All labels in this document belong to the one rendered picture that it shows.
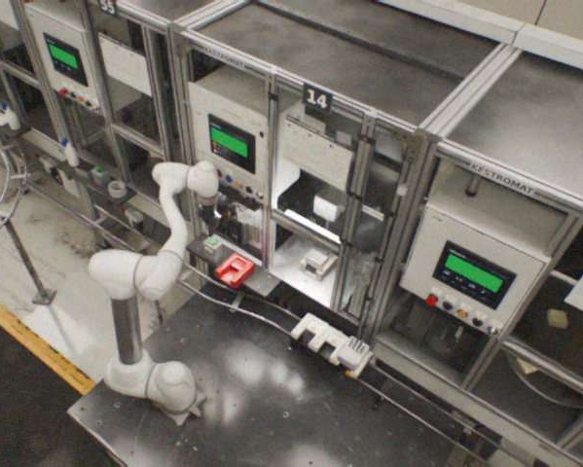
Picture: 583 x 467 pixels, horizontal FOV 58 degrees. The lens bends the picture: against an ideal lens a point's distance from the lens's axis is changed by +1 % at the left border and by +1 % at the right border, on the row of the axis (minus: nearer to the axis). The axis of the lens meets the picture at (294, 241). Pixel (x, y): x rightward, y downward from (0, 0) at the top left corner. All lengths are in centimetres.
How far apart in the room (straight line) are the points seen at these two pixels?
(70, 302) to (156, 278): 199
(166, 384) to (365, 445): 92
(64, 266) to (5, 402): 104
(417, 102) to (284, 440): 154
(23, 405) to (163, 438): 125
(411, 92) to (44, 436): 267
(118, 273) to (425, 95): 128
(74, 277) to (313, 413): 217
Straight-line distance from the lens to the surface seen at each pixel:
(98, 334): 369
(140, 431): 256
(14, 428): 352
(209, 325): 277
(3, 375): 372
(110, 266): 202
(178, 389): 235
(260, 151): 217
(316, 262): 259
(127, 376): 239
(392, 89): 197
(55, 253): 423
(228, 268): 266
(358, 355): 242
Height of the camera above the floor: 300
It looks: 48 degrees down
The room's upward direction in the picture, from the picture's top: 5 degrees clockwise
